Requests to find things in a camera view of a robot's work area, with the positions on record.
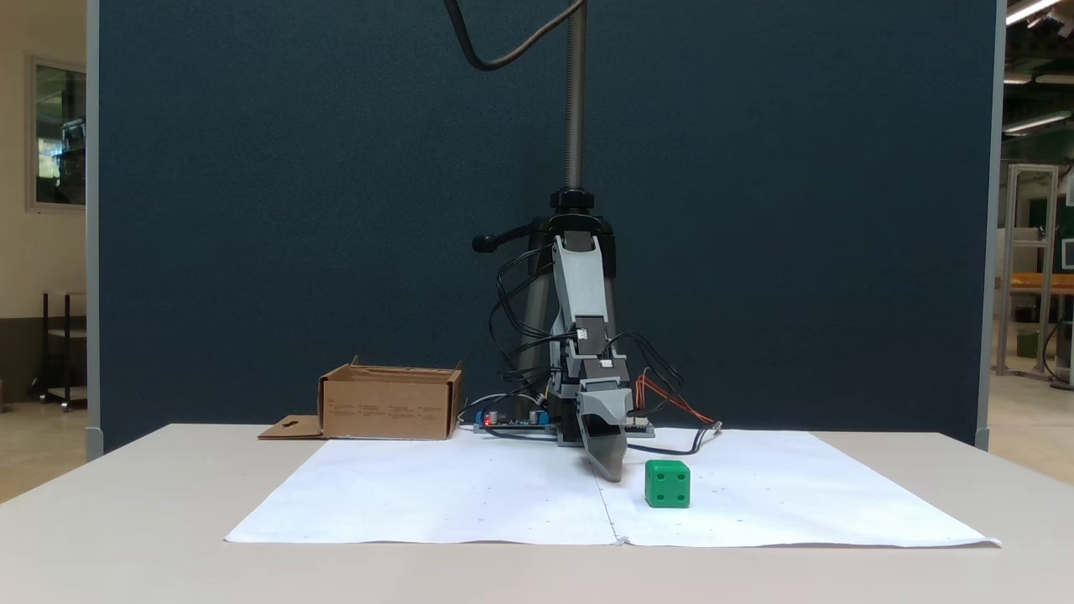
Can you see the black shelf cart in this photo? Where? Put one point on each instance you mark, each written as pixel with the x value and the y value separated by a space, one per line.
pixel 67 352

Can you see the blue circuit board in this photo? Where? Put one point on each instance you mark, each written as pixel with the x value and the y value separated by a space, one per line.
pixel 512 424

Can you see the framed wall window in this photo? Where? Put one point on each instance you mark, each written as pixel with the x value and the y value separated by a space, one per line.
pixel 59 134

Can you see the dark blue partition panel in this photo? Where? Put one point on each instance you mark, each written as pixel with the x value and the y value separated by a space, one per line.
pixel 252 210

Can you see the brown cardboard box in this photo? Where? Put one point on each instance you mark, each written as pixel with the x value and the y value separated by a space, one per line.
pixel 386 411

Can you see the aluminium profile frame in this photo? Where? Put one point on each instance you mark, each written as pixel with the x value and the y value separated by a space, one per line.
pixel 1050 252

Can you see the orange workshop table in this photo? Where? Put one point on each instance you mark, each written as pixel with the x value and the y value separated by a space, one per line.
pixel 1028 283

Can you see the black and grey camera tripod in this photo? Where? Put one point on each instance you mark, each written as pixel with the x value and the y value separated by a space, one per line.
pixel 576 101

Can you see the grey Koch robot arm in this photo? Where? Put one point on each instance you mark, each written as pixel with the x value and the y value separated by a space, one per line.
pixel 579 285

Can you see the long ceiling light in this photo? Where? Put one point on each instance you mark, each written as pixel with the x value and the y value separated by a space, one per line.
pixel 1036 122
pixel 1028 10

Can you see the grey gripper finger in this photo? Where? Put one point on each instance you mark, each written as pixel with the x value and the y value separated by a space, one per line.
pixel 614 466
pixel 604 403

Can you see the green dice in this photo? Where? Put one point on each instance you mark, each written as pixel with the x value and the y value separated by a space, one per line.
pixel 667 485

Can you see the grey circuit board with jumpers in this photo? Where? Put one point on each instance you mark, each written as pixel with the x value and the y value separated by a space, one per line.
pixel 642 429

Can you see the white paper sheet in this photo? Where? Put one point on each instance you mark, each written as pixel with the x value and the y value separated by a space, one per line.
pixel 436 495

